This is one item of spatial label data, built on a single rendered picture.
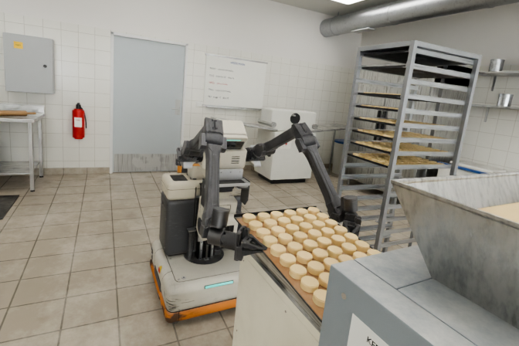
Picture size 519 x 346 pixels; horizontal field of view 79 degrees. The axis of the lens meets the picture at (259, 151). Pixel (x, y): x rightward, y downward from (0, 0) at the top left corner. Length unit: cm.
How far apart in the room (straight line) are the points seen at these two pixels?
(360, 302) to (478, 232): 18
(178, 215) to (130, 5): 371
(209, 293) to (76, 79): 381
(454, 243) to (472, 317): 9
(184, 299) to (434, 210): 176
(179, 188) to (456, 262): 178
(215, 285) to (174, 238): 42
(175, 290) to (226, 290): 32
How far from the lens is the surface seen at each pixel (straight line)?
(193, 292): 208
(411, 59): 210
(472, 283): 54
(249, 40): 567
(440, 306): 52
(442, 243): 53
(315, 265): 101
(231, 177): 188
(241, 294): 136
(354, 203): 140
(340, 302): 54
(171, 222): 218
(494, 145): 524
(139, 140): 528
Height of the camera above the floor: 143
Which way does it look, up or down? 11 degrees down
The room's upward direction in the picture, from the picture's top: 6 degrees clockwise
